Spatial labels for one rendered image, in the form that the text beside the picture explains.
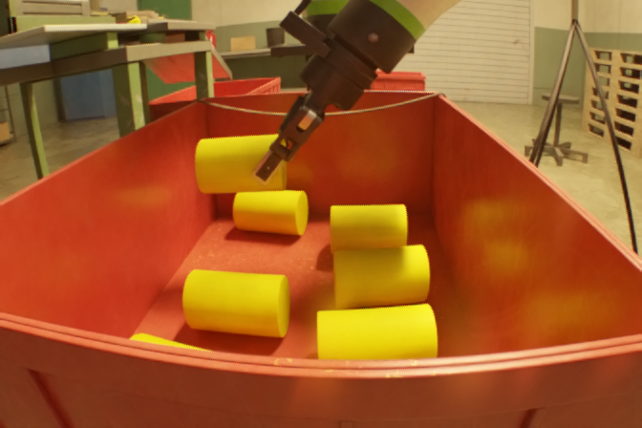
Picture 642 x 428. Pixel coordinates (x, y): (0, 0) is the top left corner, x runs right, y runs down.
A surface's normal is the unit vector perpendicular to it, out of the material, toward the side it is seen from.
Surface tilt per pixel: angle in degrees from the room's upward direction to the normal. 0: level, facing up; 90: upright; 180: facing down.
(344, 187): 90
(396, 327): 24
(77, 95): 90
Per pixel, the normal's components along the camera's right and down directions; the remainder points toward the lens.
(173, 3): -0.09, 0.35
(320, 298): -0.04, -0.94
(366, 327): -0.04, -0.76
